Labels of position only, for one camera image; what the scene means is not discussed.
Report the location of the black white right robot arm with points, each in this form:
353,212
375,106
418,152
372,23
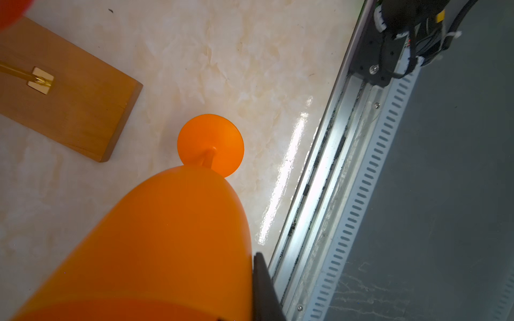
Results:
399,35

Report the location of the gold wire glass rack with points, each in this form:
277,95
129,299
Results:
38,79

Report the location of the wooden rack base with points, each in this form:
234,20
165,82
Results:
89,102

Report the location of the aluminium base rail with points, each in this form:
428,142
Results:
350,149

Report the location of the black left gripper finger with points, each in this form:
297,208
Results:
265,303

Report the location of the red wine glass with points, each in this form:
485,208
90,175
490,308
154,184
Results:
12,10

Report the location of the orange wine glass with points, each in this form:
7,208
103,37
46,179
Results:
177,247

